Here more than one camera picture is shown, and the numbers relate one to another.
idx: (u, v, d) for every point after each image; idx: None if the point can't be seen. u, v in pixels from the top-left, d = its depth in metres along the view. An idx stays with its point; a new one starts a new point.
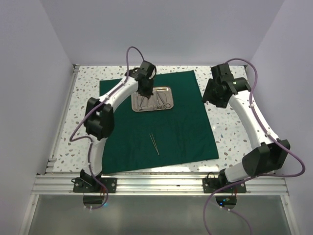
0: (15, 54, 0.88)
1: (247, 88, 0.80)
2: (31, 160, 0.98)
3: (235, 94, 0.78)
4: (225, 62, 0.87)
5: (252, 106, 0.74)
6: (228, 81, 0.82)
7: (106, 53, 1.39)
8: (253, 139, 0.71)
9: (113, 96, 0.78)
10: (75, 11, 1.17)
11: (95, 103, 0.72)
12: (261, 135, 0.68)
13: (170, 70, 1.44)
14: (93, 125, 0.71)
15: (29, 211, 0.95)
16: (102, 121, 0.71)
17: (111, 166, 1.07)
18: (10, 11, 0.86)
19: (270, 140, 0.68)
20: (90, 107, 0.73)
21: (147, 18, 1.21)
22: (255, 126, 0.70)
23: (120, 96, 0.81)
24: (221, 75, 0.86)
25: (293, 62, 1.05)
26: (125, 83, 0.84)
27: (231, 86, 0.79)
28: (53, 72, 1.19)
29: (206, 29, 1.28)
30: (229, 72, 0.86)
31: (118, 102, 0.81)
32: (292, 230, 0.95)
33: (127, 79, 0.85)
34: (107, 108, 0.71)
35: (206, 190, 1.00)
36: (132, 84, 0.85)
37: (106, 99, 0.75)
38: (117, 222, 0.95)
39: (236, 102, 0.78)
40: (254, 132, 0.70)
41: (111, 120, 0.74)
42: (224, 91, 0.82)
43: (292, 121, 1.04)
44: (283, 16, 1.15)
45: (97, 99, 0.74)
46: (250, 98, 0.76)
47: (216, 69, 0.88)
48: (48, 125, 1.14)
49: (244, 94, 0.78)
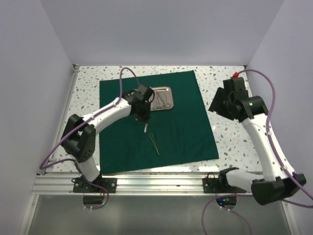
0: (16, 54, 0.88)
1: (263, 111, 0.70)
2: (31, 161, 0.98)
3: (251, 118, 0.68)
4: (240, 76, 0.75)
5: (269, 134, 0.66)
6: (243, 100, 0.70)
7: (106, 53, 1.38)
8: (266, 171, 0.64)
9: (98, 117, 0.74)
10: (75, 11, 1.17)
11: (76, 121, 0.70)
12: (277, 169, 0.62)
13: (170, 70, 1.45)
14: (71, 146, 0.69)
15: (29, 211, 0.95)
16: (80, 144, 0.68)
17: (111, 166, 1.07)
18: (10, 11, 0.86)
19: (285, 175, 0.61)
20: (71, 126, 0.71)
21: (148, 18, 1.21)
22: (270, 157, 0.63)
23: (107, 118, 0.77)
24: (235, 91, 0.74)
25: (293, 62, 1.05)
26: (116, 105, 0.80)
27: (247, 109, 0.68)
28: (53, 72, 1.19)
29: (207, 29, 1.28)
30: (244, 88, 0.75)
31: (102, 123, 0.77)
32: (291, 230, 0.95)
33: (119, 101, 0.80)
34: (87, 130, 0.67)
35: (206, 190, 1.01)
36: (123, 106, 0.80)
37: (90, 118, 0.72)
38: (117, 222, 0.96)
39: (251, 127, 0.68)
40: (269, 164, 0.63)
41: (91, 142, 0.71)
42: (238, 113, 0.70)
43: (292, 121, 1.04)
44: (284, 16, 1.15)
45: (79, 117, 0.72)
46: (266, 124, 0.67)
47: (230, 83, 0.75)
48: (48, 125, 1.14)
49: (260, 118, 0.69)
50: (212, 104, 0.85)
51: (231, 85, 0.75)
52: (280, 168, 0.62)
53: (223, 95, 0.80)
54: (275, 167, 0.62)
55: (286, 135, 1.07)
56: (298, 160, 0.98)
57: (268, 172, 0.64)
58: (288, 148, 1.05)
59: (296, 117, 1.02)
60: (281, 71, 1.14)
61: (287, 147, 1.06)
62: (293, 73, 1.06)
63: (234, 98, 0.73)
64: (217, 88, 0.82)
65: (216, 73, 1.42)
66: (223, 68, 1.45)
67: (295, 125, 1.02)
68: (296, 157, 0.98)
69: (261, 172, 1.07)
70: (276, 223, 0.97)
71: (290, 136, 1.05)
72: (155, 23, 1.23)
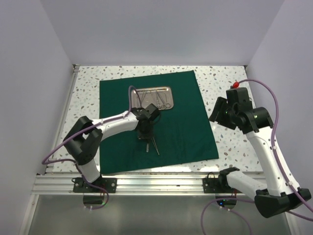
0: (15, 54, 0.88)
1: (269, 124, 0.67)
2: (30, 161, 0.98)
3: (256, 131, 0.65)
4: (243, 87, 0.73)
5: (274, 149, 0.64)
6: (248, 112, 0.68)
7: (106, 53, 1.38)
8: (271, 185, 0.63)
9: (106, 124, 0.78)
10: (75, 11, 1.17)
11: (85, 123, 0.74)
12: (282, 185, 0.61)
13: (170, 70, 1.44)
14: (74, 146, 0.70)
15: (29, 211, 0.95)
16: (84, 146, 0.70)
17: (112, 166, 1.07)
18: (10, 11, 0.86)
19: (290, 190, 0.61)
20: (78, 126, 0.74)
21: (148, 17, 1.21)
22: (276, 173, 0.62)
23: (114, 127, 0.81)
24: (239, 102, 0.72)
25: (294, 62, 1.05)
26: (125, 117, 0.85)
27: (252, 122, 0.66)
28: (53, 72, 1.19)
29: (207, 29, 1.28)
30: (248, 98, 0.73)
31: (109, 131, 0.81)
32: (291, 230, 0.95)
33: (128, 113, 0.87)
34: (95, 133, 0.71)
35: (206, 190, 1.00)
36: (132, 119, 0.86)
37: (99, 123, 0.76)
38: (117, 222, 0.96)
39: (256, 140, 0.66)
40: (273, 178, 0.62)
41: (95, 147, 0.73)
42: (242, 125, 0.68)
43: (292, 121, 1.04)
44: (284, 16, 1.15)
45: (89, 120, 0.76)
46: (272, 137, 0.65)
47: (234, 94, 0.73)
48: (48, 125, 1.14)
49: (266, 130, 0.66)
50: (212, 113, 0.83)
51: (234, 96, 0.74)
52: (285, 183, 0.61)
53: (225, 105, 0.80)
54: (280, 183, 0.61)
55: (287, 135, 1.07)
56: (298, 160, 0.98)
57: (272, 186, 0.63)
58: (288, 148, 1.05)
59: (296, 117, 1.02)
60: (282, 71, 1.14)
61: (288, 147, 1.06)
62: (292, 73, 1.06)
63: (238, 109, 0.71)
64: (217, 98, 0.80)
65: (216, 73, 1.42)
66: (223, 68, 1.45)
67: (295, 125, 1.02)
68: (297, 157, 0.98)
69: (261, 172, 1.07)
70: (276, 223, 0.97)
71: (290, 135, 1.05)
72: (155, 23, 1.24)
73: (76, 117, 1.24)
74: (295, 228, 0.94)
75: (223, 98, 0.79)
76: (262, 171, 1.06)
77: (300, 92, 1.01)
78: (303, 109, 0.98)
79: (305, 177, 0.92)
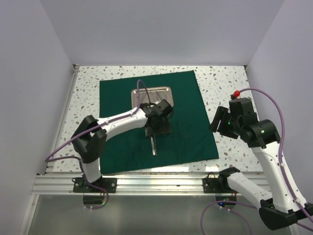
0: (15, 54, 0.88)
1: (276, 138, 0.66)
2: (31, 161, 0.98)
3: (263, 147, 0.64)
4: (248, 98, 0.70)
5: (281, 166, 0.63)
6: (254, 127, 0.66)
7: (106, 53, 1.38)
8: (278, 201, 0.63)
9: (112, 124, 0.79)
10: (75, 11, 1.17)
11: (90, 122, 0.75)
12: (290, 202, 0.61)
13: (170, 70, 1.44)
14: (79, 145, 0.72)
15: (29, 211, 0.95)
16: (88, 145, 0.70)
17: (112, 166, 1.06)
18: (10, 11, 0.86)
19: (298, 207, 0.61)
20: (85, 125, 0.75)
21: (148, 17, 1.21)
22: (282, 189, 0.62)
23: (122, 126, 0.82)
24: (244, 115, 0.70)
25: (293, 62, 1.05)
26: (133, 115, 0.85)
27: (259, 137, 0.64)
28: (53, 72, 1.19)
29: (206, 29, 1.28)
30: (252, 109, 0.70)
31: (116, 129, 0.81)
32: (292, 230, 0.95)
33: (136, 110, 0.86)
34: (99, 134, 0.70)
35: (206, 190, 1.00)
36: (140, 117, 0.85)
37: (104, 123, 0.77)
38: (117, 221, 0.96)
39: (263, 156, 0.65)
40: (280, 195, 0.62)
41: (101, 147, 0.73)
42: (248, 139, 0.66)
43: (293, 121, 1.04)
44: (284, 16, 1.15)
45: (95, 119, 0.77)
46: (279, 153, 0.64)
47: (237, 105, 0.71)
48: (48, 125, 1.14)
49: (273, 146, 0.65)
50: (213, 123, 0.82)
51: (238, 107, 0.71)
52: (293, 200, 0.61)
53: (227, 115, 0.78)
54: (287, 199, 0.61)
55: (287, 135, 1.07)
56: (298, 159, 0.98)
57: (279, 202, 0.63)
58: (289, 148, 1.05)
59: (296, 117, 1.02)
60: (282, 71, 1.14)
61: (288, 147, 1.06)
62: (292, 73, 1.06)
63: (243, 122, 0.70)
64: (218, 107, 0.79)
65: (216, 73, 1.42)
66: (223, 68, 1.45)
67: (296, 125, 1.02)
68: (298, 157, 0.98)
69: (261, 172, 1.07)
70: None
71: (290, 135, 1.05)
72: (155, 23, 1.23)
73: (76, 117, 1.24)
74: (296, 228, 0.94)
75: (224, 107, 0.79)
76: (262, 171, 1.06)
77: (300, 92, 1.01)
78: (303, 109, 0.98)
79: (305, 177, 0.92)
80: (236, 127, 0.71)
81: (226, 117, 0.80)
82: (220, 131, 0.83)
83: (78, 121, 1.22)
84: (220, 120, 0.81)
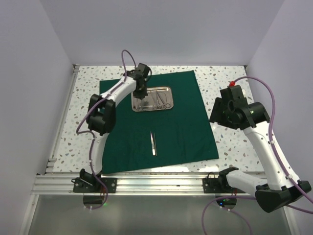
0: (16, 55, 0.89)
1: (265, 118, 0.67)
2: (31, 160, 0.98)
3: (254, 127, 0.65)
4: (237, 84, 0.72)
5: (272, 143, 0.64)
6: (244, 108, 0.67)
7: (106, 53, 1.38)
8: (271, 180, 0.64)
9: (114, 94, 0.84)
10: (75, 11, 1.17)
11: (98, 99, 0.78)
12: (282, 178, 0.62)
13: (170, 70, 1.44)
14: (96, 121, 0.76)
15: (29, 212, 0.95)
16: (105, 116, 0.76)
17: (111, 166, 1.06)
18: (11, 12, 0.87)
19: (290, 183, 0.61)
20: (93, 104, 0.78)
21: (147, 18, 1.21)
22: (275, 167, 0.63)
23: (121, 93, 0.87)
24: (234, 100, 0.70)
25: (293, 63, 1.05)
26: (124, 82, 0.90)
27: (249, 117, 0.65)
28: (53, 72, 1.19)
29: (206, 29, 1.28)
30: (242, 95, 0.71)
31: (118, 99, 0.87)
32: (292, 229, 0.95)
33: (126, 78, 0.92)
34: (110, 103, 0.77)
35: (206, 190, 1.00)
36: (131, 82, 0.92)
37: (108, 94, 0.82)
38: (117, 222, 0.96)
39: (254, 136, 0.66)
40: (274, 173, 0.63)
41: (113, 117, 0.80)
42: (239, 121, 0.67)
43: (293, 120, 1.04)
44: (283, 16, 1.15)
45: (99, 95, 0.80)
46: (269, 131, 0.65)
47: (228, 92, 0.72)
48: (48, 125, 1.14)
49: (262, 125, 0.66)
50: (212, 115, 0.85)
51: (228, 94, 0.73)
52: (285, 177, 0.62)
53: (222, 105, 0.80)
54: (280, 177, 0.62)
55: (286, 134, 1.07)
56: (298, 159, 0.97)
57: (272, 180, 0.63)
58: (288, 148, 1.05)
59: (296, 116, 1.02)
60: (281, 71, 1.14)
61: (288, 147, 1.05)
62: (292, 73, 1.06)
63: (234, 106, 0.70)
64: (216, 99, 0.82)
65: (216, 73, 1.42)
66: (223, 68, 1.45)
67: (295, 125, 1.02)
68: (297, 156, 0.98)
69: (261, 172, 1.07)
70: (276, 222, 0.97)
71: (290, 136, 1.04)
72: (155, 23, 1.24)
73: (76, 117, 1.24)
74: (295, 227, 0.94)
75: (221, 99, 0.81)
76: (262, 171, 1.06)
77: (300, 92, 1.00)
78: (302, 109, 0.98)
79: (305, 177, 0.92)
80: (228, 113, 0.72)
81: (221, 107, 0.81)
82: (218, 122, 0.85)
83: (78, 121, 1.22)
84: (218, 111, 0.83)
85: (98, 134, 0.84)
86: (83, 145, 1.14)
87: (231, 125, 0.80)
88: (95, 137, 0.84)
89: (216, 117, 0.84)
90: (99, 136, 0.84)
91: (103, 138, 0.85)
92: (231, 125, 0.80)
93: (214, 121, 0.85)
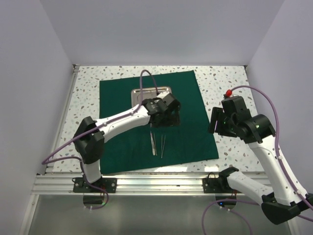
0: (16, 55, 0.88)
1: (271, 132, 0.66)
2: (30, 161, 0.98)
3: (259, 142, 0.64)
4: (239, 95, 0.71)
5: (279, 158, 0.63)
6: (249, 122, 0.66)
7: (106, 53, 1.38)
8: (279, 194, 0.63)
9: (111, 124, 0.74)
10: (75, 11, 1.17)
11: (89, 125, 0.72)
12: (291, 194, 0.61)
13: (170, 70, 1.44)
14: (79, 147, 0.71)
15: (29, 211, 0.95)
16: (87, 149, 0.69)
17: (111, 166, 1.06)
18: (11, 11, 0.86)
19: (299, 198, 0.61)
20: (83, 127, 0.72)
21: (147, 18, 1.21)
22: (283, 182, 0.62)
23: (120, 127, 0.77)
24: (237, 112, 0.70)
25: (293, 63, 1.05)
26: (134, 113, 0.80)
27: (255, 132, 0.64)
28: (53, 72, 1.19)
29: (206, 29, 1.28)
30: (245, 107, 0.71)
31: (115, 130, 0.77)
32: (291, 230, 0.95)
33: (138, 108, 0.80)
34: (97, 137, 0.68)
35: (206, 190, 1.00)
36: (142, 115, 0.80)
37: (102, 125, 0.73)
38: (117, 221, 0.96)
39: (260, 151, 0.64)
40: (281, 189, 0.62)
41: (99, 149, 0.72)
42: (245, 135, 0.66)
43: (293, 121, 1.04)
44: (284, 16, 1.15)
45: (93, 121, 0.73)
46: (276, 146, 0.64)
47: (230, 105, 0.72)
48: (48, 125, 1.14)
49: (268, 140, 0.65)
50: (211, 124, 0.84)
51: (230, 105, 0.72)
52: (293, 192, 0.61)
53: (221, 114, 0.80)
54: (288, 192, 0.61)
55: (287, 135, 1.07)
56: (298, 160, 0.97)
57: (280, 195, 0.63)
58: (289, 148, 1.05)
59: (296, 117, 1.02)
60: (282, 71, 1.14)
61: (288, 148, 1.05)
62: (292, 73, 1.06)
63: (237, 120, 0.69)
64: (213, 108, 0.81)
65: (216, 73, 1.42)
66: (223, 68, 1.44)
67: (295, 126, 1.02)
68: (298, 157, 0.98)
69: (261, 172, 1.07)
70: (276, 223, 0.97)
71: (290, 136, 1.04)
72: (155, 23, 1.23)
73: (76, 117, 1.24)
74: (295, 228, 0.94)
75: (218, 108, 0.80)
76: (262, 171, 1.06)
77: (300, 93, 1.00)
78: (303, 110, 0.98)
79: (305, 177, 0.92)
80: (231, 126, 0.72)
81: (221, 117, 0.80)
82: (218, 131, 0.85)
83: (78, 121, 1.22)
84: (216, 120, 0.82)
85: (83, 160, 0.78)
86: None
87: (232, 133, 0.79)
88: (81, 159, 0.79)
89: (216, 127, 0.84)
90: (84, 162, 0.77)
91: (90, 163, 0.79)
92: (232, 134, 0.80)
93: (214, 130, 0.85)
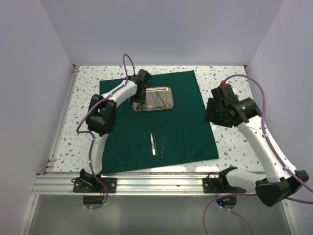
0: (15, 55, 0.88)
1: (257, 113, 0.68)
2: (31, 160, 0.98)
3: (246, 122, 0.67)
4: (226, 83, 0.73)
5: (266, 136, 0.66)
6: (235, 105, 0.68)
7: (106, 53, 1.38)
8: (269, 173, 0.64)
9: (115, 94, 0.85)
10: (75, 11, 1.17)
11: (98, 99, 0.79)
12: (279, 170, 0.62)
13: (170, 70, 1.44)
14: (95, 121, 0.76)
15: (29, 211, 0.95)
16: (105, 117, 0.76)
17: (111, 166, 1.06)
18: (11, 12, 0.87)
19: (288, 174, 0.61)
20: (94, 104, 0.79)
21: (147, 18, 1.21)
22: (271, 159, 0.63)
23: (121, 95, 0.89)
24: (225, 98, 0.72)
25: (293, 63, 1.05)
26: (125, 85, 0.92)
27: (241, 113, 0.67)
28: (53, 71, 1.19)
29: (206, 29, 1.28)
30: (233, 92, 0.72)
31: (119, 100, 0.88)
32: (291, 229, 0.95)
33: (127, 82, 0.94)
34: (111, 104, 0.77)
35: (206, 190, 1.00)
36: (131, 85, 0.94)
37: (109, 95, 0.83)
38: (117, 221, 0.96)
39: (247, 130, 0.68)
40: (271, 166, 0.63)
41: (113, 118, 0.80)
42: (233, 118, 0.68)
43: (293, 121, 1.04)
44: (283, 15, 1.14)
45: (100, 95, 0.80)
46: (262, 126, 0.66)
47: (219, 91, 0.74)
48: (48, 125, 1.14)
49: (256, 119, 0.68)
50: (206, 115, 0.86)
51: (219, 93, 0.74)
52: (282, 168, 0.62)
53: (214, 105, 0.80)
54: (277, 169, 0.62)
55: (287, 135, 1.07)
56: (298, 160, 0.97)
57: (271, 173, 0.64)
58: (289, 148, 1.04)
59: (296, 116, 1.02)
60: (282, 71, 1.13)
61: (288, 148, 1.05)
62: (292, 72, 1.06)
63: (225, 104, 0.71)
64: (208, 99, 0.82)
65: (216, 73, 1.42)
66: (223, 68, 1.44)
67: (295, 125, 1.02)
68: (297, 156, 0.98)
69: (261, 172, 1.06)
70: (276, 222, 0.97)
71: (290, 136, 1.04)
72: (154, 23, 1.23)
73: (76, 117, 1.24)
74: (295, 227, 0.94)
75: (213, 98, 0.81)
76: (262, 171, 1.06)
77: (300, 92, 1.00)
78: (303, 109, 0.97)
79: None
80: (221, 111, 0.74)
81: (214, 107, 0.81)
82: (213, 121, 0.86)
83: (78, 121, 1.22)
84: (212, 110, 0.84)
85: (98, 135, 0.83)
86: (83, 145, 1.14)
87: (225, 123, 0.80)
88: (95, 138, 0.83)
89: (211, 117, 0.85)
90: (98, 137, 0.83)
91: (102, 139, 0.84)
92: (224, 124, 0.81)
93: (210, 120, 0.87)
